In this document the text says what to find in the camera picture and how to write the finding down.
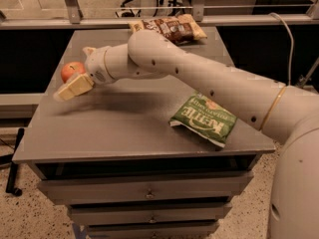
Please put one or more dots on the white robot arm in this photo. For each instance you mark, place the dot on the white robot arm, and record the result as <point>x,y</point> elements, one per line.
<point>285,113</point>

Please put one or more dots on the top drawer knob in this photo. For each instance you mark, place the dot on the top drawer knob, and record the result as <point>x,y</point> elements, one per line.
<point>150,194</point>

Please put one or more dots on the brown chip bag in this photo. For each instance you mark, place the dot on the brown chip bag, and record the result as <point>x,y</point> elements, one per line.
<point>178,29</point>

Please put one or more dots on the black stand leg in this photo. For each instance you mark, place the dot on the black stand leg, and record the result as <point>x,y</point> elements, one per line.
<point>10,187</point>

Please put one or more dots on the red apple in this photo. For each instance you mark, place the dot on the red apple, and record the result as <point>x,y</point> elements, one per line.
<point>70,69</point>

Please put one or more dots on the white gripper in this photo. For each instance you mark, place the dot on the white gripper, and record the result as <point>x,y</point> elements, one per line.
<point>96,65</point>

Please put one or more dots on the grey drawer cabinet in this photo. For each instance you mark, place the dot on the grey drawer cabinet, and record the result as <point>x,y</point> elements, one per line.
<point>98,155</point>

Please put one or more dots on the green Kettle chip bag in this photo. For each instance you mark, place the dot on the green Kettle chip bag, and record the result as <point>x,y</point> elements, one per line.
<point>206,118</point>

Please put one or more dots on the metal railing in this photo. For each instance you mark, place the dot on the metal railing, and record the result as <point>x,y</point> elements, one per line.
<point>76,14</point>

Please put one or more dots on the drawer knob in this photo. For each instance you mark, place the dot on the drawer knob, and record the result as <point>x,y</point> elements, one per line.
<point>150,194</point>
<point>152,220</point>

